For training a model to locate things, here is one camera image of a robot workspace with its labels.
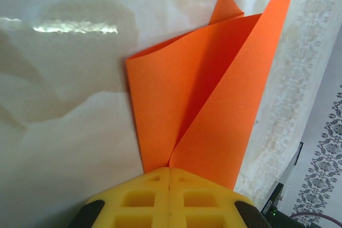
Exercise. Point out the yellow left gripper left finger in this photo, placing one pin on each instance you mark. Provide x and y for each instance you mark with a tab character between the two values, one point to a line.
128	212

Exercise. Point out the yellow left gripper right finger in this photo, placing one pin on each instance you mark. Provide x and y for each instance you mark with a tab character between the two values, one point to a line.
213	212

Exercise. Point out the orange square paper sheet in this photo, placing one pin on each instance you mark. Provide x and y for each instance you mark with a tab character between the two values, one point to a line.
173	92

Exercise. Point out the aluminium side floor rail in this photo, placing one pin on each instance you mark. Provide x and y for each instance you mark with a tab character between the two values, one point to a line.
292	161

